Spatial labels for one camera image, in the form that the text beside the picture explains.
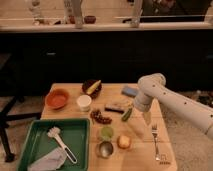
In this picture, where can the yellow corn cob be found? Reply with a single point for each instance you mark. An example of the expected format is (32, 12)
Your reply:
(92, 88)

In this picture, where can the dark red grape bunch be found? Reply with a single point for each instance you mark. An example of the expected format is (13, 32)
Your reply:
(97, 116)

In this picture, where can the red bowl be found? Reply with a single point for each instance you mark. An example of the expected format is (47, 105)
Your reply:
(56, 99)

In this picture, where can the green cup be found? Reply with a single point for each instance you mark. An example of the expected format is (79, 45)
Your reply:
(106, 133)

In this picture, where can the white cup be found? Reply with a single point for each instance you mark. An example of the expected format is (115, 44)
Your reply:
(84, 102)

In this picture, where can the brown rectangular block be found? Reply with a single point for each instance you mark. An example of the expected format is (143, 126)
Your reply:
(116, 107)

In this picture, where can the brown bowl on counter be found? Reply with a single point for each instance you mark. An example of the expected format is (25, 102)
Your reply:
(89, 19)

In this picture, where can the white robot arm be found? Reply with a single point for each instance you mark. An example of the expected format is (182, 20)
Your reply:
(153, 87)

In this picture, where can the silver fork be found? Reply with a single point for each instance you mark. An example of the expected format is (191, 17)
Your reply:
(155, 137)

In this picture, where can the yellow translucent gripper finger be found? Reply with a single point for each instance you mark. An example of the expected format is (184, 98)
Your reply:
(147, 117)

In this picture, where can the metal cup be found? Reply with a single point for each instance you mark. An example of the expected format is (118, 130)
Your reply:
(105, 149)

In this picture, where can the white dish brush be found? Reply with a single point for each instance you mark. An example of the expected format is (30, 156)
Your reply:
(54, 132)

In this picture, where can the yellow round fruit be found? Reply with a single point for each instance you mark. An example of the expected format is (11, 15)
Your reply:
(124, 142)

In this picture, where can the green plastic tray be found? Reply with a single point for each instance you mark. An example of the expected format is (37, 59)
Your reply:
(73, 132)

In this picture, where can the blue sponge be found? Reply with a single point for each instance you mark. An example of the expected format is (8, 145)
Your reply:
(129, 91)

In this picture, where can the dark brown bowl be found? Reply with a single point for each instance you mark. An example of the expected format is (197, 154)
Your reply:
(87, 84)

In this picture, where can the grey cloth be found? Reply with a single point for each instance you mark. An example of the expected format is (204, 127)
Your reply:
(50, 162)

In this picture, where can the black chair base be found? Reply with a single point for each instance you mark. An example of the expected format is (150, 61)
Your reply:
(4, 116)

